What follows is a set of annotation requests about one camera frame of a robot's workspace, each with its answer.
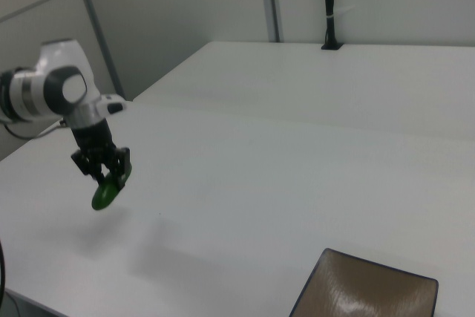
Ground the black pole with base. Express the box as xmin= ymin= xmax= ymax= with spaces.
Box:
xmin=320 ymin=0 xmax=344 ymax=52

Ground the green cucumber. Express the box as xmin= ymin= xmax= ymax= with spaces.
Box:
xmin=91 ymin=163 xmax=134 ymax=212

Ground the white zip tie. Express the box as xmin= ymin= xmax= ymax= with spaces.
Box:
xmin=325 ymin=6 xmax=354 ymax=20

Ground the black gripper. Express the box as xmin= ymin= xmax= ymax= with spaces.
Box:
xmin=70 ymin=117 xmax=132 ymax=188

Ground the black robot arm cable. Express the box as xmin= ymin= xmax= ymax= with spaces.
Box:
xmin=2 ymin=119 xmax=66 ymax=141

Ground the grey partition frame post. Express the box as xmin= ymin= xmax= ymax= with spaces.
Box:
xmin=69 ymin=0 xmax=126 ymax=102
xmin=258 ymin=0 xmax=285 ymax=44

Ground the brown square ceramic plate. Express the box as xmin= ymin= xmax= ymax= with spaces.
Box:
xmin=288 ymin=247 xmax=439 ymax=317

